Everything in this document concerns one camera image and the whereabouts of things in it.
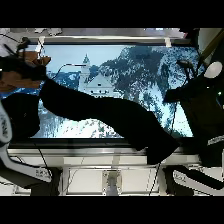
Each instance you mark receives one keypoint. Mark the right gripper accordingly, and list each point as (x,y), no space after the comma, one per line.
(173,95)

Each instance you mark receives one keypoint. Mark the black pants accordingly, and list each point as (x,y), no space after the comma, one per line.
(110,115)

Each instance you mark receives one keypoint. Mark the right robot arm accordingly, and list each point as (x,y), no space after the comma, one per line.
(213,70)

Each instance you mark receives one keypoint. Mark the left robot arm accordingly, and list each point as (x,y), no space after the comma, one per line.
(20,173)

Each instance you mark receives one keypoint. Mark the black garment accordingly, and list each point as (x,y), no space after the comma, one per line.
(21,115)

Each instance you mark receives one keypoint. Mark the brown garment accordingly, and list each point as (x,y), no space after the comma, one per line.
(15,81)

